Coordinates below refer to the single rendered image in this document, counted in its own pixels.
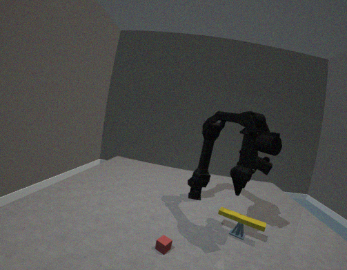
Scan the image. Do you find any small red cube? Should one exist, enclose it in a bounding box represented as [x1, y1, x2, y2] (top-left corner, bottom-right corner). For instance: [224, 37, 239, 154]
[155, 235, 172, 255]

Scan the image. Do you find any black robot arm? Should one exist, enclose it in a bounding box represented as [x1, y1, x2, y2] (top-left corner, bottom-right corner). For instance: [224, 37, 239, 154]
[188, 111, 282, 200]

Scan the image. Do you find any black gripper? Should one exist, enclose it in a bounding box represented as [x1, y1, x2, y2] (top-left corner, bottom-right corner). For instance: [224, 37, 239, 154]
[230, 147, 258, 196]

